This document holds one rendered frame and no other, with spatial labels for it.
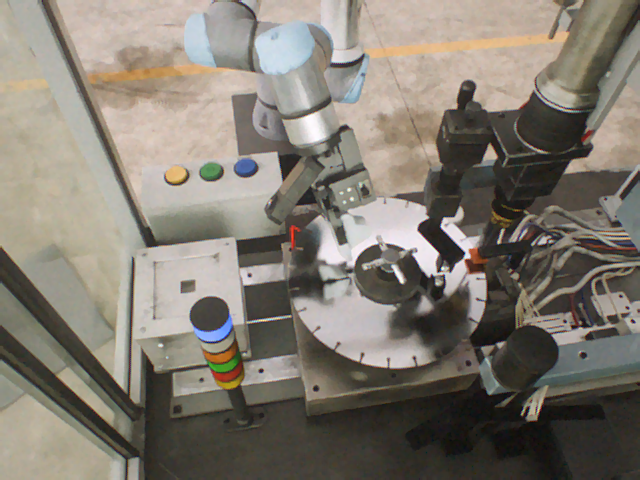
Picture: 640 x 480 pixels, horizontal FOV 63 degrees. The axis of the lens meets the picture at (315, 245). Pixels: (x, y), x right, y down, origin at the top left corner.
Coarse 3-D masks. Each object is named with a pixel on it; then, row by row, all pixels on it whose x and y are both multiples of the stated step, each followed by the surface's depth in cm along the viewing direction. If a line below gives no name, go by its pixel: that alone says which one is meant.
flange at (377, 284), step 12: (372, 252) 88; (360, 264) 86; (408, 264) 86; (360, 276) 85; (372, 276) 85; (384, 276) 83; (396, 276) 83; (408, 276) 85; (420, 276) 85; (360, 288) 84; (372, 288) 84; (384, 288) 84; (396, 288) 84; (408, 288) 84; (384, 300) 83; (396, 300) 83
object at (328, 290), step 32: (320, 224) 92; (384, 224) 92; (416, 224) 92; (320, 256) 88; (352, 256) 88; (416, 256) 89; (320, 288) 85; (352, 288) 85; (448, 288) 85; (480, 288) 85; (320, 320) 81; (352, 320) 81; (384, 320) 82; (416, 320) 82; (448, 320) 82; (352, 352) 78; (384, 352) 79; (416, 352) 79; (448, 352) 79
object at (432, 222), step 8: (424, 224) 83; (432, 224) 80; (440, 224) 80; (424, 232) 83; (432, 232) 82; (440, 232) 82; (432, 240) 82; (440, 240) 81; (448, 240) 81; (440, 248) 81; (448, 248) 80; (456, 248) 80; (440, 256) 82; (448, 256) 80; (456, 256) 79; (464, 256) 81; (440, 264) 82; (448, 264) 81; (456, 264) 81
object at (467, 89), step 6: (462, 84) 64; (468, 84) 64; (474, 84) 64; (462, 90) 64; (468, 90) 64; (474, 90) 64; (462, 96) 65; (468, 96) 64; (456, 102) 66; (462, 102) 65; (456, 108) 67; (462, 108) 67
